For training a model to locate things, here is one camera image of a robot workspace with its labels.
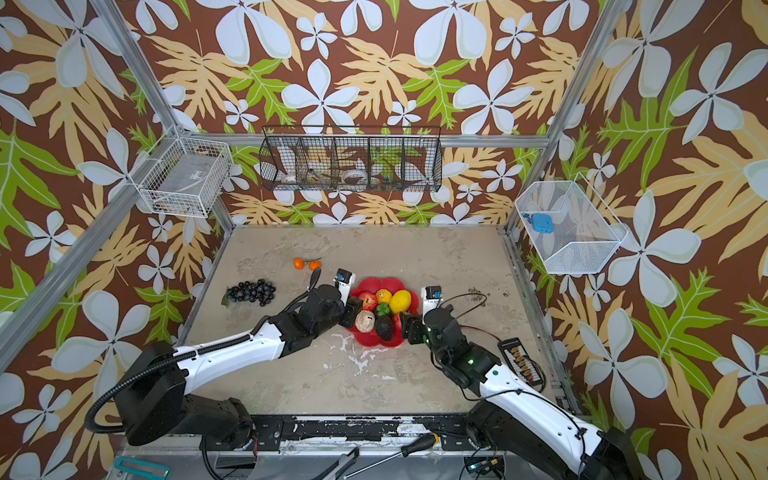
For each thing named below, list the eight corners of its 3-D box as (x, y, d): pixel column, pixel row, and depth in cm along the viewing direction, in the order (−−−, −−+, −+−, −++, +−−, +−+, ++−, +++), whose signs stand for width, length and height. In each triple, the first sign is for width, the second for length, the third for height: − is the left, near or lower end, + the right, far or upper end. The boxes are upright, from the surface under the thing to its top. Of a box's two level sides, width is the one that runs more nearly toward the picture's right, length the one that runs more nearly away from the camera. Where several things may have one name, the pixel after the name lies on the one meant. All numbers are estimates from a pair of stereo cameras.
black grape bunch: (227, 306, 99) (222, 300, 96) (235, 286, 105) (230, 279, 101) (270, 306, 99) (266, 300, 96) (276, 286, 105) (272, 279, 101)
